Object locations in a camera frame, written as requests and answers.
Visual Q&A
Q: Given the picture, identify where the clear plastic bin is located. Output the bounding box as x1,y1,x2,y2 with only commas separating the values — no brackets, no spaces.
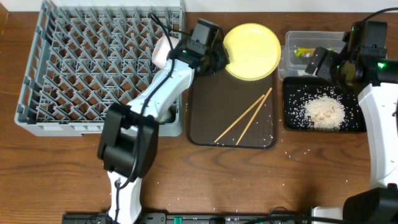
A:
278,31,347,81

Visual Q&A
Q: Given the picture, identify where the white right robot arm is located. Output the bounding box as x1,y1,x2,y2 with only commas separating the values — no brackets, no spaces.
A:
305,19,397,223

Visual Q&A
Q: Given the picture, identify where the pink bowl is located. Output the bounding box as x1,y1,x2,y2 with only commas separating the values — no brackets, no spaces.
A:
152,35,179,70

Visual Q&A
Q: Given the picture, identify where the black waste tray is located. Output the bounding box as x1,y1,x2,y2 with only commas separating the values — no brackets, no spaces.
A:
282,77,366,133

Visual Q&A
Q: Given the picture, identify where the pile of rice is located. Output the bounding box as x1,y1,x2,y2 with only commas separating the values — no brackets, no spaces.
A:
303,96,345,131

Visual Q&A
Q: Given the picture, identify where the wooden chopstick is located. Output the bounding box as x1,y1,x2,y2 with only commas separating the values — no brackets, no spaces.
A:
236,87,272,145
214,95,265,143

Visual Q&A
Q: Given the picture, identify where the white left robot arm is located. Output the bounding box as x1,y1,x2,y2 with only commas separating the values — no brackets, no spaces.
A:
97,19,228,223

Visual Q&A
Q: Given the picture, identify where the dark brown serving tray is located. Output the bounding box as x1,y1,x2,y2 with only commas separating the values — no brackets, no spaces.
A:
187,70,279,149

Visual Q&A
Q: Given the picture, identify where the yellow plate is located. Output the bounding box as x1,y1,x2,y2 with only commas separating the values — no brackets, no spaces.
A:
223,23,282,82

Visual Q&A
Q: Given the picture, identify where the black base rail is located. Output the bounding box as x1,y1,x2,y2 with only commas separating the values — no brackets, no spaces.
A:
61,212,343,224

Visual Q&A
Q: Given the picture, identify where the grey dish rack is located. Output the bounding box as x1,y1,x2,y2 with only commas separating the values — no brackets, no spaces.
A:
14,1,185,136

